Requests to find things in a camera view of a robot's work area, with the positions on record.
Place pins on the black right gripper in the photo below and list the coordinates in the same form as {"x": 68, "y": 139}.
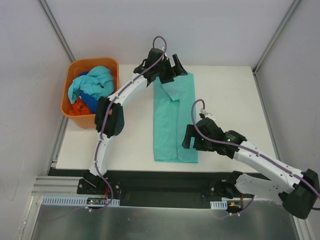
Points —
{"x": 194, "y": 139}

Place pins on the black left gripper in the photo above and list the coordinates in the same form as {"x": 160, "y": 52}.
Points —
{"x": 169, "y": 71}

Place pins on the teal green t shirt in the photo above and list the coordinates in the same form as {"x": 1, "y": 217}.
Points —
{"x": 172, "y": 104}

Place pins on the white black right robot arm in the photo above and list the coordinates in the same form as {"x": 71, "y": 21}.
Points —
{"x": 296, "y": 190}

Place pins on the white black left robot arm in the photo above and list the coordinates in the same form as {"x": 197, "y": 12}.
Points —
{"x": 110, "y": 118}

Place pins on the light blue t shirt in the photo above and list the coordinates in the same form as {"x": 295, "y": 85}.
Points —
{"x": 103, "y": 75}

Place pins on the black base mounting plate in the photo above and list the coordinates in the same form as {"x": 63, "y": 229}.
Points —
{"x": 159, "y": 189}

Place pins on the dark blue t shirt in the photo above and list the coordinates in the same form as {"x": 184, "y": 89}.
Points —
{"x": 88, "y": 100}

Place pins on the orange plastic bin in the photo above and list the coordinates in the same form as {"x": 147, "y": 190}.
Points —
{"x": 75, "y": 68}

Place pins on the orange t shirt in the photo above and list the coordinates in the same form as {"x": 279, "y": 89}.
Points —
{"x": 79, "y": 108}

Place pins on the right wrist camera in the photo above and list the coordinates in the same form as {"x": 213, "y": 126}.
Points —
{"x": 210, "y": 125}

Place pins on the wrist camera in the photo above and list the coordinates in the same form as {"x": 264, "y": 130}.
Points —
{"x": 153, "y": 55}
{"x": 210, "y": 125}

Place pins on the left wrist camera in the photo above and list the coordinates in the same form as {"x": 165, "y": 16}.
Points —
{"x": 153, "y": 55}

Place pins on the right white cable duct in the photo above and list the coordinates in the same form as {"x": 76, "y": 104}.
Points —
{"x": 219, "y": 205}

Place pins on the white cable duct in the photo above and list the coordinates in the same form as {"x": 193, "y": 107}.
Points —
{"x": 79, "y": 201}
{"x": 219, "y": 205}

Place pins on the left aluminium corner post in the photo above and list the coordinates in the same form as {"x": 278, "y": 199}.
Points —
{"x": 56, "y": 29}

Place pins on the aluminium corner post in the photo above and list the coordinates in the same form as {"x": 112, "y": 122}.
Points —
{"x": 293, "y": 7}
{"x": 56, "y": 29}

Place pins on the left white cable duct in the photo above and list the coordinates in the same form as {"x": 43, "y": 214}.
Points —
{"x": 79, "y": 201}

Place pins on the right aluminium corner post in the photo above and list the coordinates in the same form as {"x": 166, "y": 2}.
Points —
{"x": 293, "y": 7}

